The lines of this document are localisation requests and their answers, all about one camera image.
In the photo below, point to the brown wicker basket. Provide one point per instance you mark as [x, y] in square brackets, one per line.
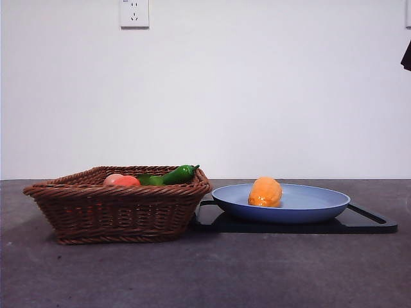
[112, 215]

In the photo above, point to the white wall plate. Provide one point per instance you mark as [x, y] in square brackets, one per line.
[408, 13]

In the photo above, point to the green toy leaf vegetable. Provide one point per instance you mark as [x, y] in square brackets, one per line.
[152, 180]

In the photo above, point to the orange toy corn cob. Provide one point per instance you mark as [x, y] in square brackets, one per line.
[265, 192]

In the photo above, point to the pink red toy peach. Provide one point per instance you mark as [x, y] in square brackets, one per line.
[120, 180]

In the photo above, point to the blue round plate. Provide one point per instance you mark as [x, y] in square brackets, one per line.
[289, 213]

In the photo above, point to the white wall socket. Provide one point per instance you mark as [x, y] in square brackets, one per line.
[135, 16]

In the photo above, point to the black cutting board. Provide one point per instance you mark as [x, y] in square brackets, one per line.
[369, 226]

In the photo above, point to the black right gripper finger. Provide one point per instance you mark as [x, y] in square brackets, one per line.
[407, 59]

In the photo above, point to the green toy chili pepper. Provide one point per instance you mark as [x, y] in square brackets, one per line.
[178, 174]

